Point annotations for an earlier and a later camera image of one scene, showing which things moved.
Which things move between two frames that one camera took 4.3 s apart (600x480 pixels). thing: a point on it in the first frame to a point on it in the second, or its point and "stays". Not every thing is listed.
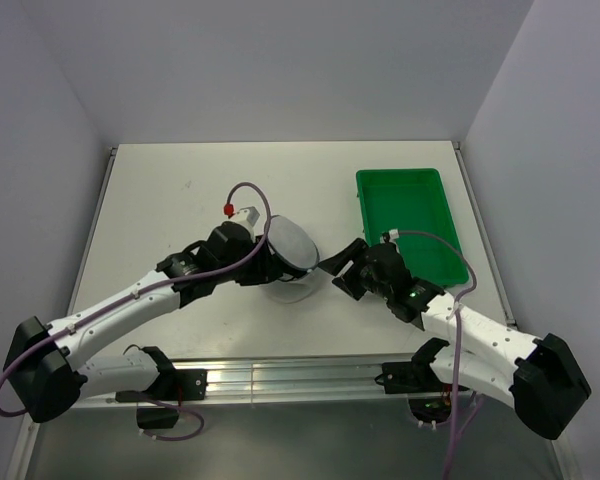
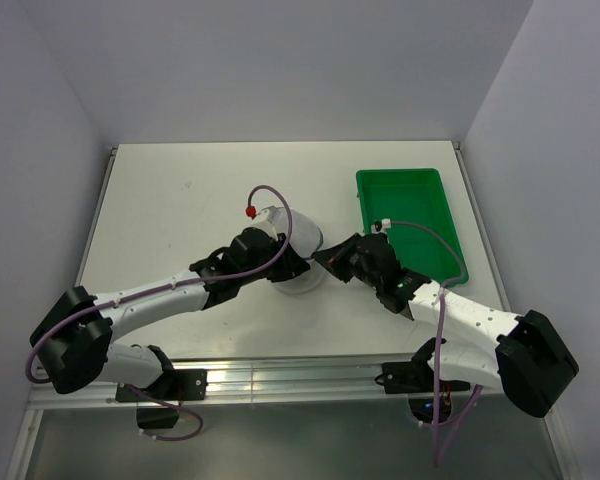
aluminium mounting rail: x=298 y=382 stays
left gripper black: x=264 y=268 to x=292 y=264
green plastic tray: x=413 y=200 stays
